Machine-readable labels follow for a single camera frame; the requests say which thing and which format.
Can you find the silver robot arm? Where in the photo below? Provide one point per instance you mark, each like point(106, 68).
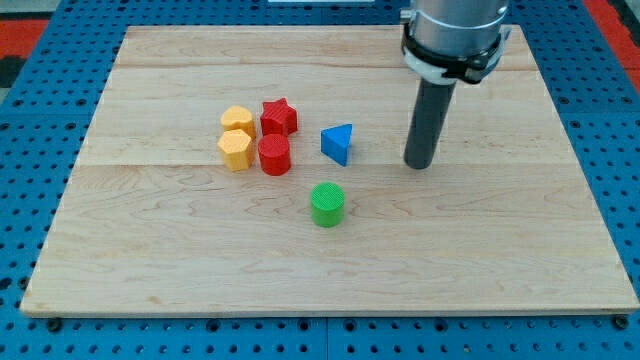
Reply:
point(445, 41)

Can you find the green cylinder block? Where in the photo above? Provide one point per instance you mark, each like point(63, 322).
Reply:
point(327, 204)

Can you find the blue triangle block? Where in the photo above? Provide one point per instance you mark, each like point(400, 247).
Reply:
point(335, 143)

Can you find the red cylinder block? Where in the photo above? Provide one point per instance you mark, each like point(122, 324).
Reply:
point(274, 154)

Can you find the red star block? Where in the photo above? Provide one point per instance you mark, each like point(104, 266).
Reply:
point(278, 117)

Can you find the yellow hexagon block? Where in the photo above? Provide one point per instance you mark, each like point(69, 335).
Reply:
point(236, 150)

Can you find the light wooden board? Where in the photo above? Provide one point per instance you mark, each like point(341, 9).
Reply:
point(153, 224)

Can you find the yellow heart block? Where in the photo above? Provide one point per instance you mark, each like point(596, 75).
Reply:
point(238, 118)

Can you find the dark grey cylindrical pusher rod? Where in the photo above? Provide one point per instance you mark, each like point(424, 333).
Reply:
point(430, 110)

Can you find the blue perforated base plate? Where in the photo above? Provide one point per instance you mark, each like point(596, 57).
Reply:
point(45, 116)

